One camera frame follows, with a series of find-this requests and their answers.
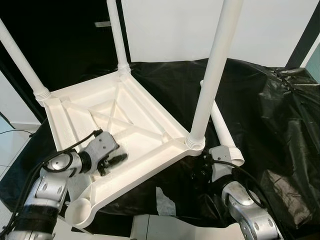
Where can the black plastic cover sheet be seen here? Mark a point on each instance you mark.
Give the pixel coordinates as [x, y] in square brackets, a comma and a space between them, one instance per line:
[280, 125]

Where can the teal glass panel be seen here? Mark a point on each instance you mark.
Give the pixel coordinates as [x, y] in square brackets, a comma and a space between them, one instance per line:
[315, 65]

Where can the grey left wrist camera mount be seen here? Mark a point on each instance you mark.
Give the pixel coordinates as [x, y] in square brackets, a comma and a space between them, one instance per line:
[100, 145]

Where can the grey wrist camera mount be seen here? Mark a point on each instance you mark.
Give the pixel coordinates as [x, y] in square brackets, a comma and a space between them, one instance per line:
[220, 155]
[100, 145]

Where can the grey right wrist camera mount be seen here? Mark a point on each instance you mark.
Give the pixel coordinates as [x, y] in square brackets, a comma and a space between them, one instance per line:
[220, 155]

